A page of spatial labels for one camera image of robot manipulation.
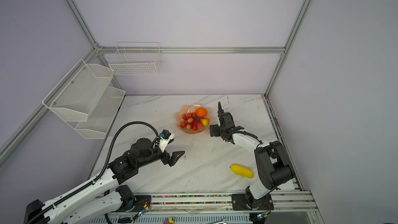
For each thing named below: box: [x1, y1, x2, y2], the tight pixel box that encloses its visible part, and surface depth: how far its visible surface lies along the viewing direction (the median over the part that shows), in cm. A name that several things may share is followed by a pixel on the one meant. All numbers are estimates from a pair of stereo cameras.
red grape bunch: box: [179, 112, 203, 132], surface depth 100 cm
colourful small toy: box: [163, 217, 175, 224], surface depth 68 cm
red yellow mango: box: [200, 117, 210, 128], surface depth 100 cm
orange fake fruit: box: [195, 107, 207, 118], surface depth 103 cm
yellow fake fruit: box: [229, 164, 254, 179], surface depth 82 cm
